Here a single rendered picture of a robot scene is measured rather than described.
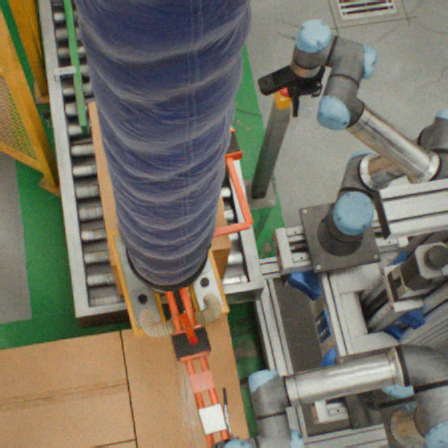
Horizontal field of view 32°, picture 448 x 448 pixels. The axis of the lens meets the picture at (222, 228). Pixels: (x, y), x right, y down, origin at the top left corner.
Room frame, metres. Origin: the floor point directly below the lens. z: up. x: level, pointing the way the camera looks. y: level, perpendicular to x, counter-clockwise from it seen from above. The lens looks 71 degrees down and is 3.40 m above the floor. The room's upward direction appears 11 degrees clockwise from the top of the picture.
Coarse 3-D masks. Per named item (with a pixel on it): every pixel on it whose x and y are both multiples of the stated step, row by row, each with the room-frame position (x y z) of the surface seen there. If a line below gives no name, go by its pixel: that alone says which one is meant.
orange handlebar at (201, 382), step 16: (240, 192) 0.85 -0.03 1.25; (240, 208) 0.80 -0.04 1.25; (240, 224) 0.75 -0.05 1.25; (176, 304) 0.48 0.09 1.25; (176, 320) 0.43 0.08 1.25; (192, 320) 0.44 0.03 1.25; (192, 368) 0.31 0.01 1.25; (208, 368) 0.32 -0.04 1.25; (192, 384) 0.27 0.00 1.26; (208, 384) 0.28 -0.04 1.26; (224, 432) 0.16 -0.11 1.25
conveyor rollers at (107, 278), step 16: (64, 16) 1.76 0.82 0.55; (64, 32) 1.69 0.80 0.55; (64, 48) 1.61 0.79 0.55; (80, 48) 1.62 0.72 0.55; (80, 64) 1.55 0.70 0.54; (80, 128) 1.27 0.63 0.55; (80, 176) 1.07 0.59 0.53; (224, 176) 1.18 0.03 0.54; (80, 192) 1.00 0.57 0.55; (96, 192) 1.01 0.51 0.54; (224, 192) 1.11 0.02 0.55; (96, 208) 0.95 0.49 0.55; (96, 240) 0.83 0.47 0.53; (96, 256) 0.76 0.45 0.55; (240, 256) 0.87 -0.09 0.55; (112, 272) 0.71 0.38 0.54; (96, 304) 0.58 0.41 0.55
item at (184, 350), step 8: (200, 328) 0.42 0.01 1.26; (176, 336) 0.39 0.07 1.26; (184, 336) 0.39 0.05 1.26; (200, 336) 0.40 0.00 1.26; (176, 344) 0.37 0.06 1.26; (184, 344) 0.37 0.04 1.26; (192, 344) 0.38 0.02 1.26; (200, 344) 0.38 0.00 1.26; (208, 344) 0.38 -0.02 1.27; (176, 352) 0.34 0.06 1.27; (184, 352) 0.35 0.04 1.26; (192, 352) 0.35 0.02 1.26; (200, 352) 0.36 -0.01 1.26; (208, 352) 0.36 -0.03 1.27; (184, 360) 0.33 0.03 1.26; (192, 360) 0.34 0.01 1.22
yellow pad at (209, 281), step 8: (208, 256) 0.67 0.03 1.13; (208, 272) 0.62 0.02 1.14; (216, 272) 0.63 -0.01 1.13; (200, 280) 0.59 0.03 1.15; (208, 280) 0.59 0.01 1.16; (216, 280) 0.60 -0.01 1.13; (192, 288) 0.56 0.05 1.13; (200, 288) 0.57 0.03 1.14; (208, 288) 0.57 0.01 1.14; (216, 288) 0.58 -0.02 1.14; (192, 296) 0.54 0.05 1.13; (200, 296) 0.54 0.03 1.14; (224, 296) 0.56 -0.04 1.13; (200, 304) 0.52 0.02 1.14; (224, 304) 0.53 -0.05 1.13; (224, 312) 0.51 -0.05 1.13
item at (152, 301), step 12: (120, 252) 0.63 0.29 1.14; (120, 264) 0.59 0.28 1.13; (120, 276) 0.56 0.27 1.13; (144, 288) 0.53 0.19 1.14; (132, 300) 0.49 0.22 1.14; (144, 300) 0.49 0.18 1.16; (156, 300) 0.51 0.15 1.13; (132, 312) 0.46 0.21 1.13; (156, 312) 0.47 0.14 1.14; (132, 324) 0.42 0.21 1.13
